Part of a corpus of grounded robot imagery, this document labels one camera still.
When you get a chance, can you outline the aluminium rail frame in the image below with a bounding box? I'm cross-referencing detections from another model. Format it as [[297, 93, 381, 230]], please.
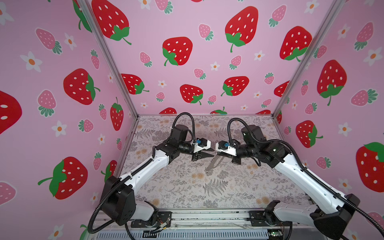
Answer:
[[83, 208, 331, 240]]

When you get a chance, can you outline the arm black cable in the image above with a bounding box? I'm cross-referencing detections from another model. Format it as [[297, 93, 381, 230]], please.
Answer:
[[227, 117, 384, 238], [171, 112, 196, 142]]

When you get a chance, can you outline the perforated white vent panel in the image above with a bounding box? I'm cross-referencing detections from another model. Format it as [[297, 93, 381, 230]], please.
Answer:
[[95, 229, 269, 240]]

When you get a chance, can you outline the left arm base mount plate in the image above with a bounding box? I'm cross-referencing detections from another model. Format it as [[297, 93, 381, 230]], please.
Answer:
[[131, 211, 172, 228]]

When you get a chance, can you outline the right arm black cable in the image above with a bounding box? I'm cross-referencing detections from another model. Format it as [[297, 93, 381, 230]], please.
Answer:
[[227, 117, 384, 238]]

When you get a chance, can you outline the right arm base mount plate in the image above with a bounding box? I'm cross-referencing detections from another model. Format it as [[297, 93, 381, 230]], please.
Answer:
[[247, 211, 281, 227]]

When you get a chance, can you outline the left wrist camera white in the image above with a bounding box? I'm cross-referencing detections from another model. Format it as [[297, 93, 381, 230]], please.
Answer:
[[194, 138, 214, 153]]

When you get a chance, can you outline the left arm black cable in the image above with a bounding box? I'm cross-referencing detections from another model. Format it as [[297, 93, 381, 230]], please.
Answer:
[[171, 112, 196, 142]]

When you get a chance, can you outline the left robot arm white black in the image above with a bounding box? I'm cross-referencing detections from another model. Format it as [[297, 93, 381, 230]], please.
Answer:
[[99, 125, 214, 226]]

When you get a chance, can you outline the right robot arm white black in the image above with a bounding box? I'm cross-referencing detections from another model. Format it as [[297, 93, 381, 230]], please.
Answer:
[[216, 125, 360, 240]]

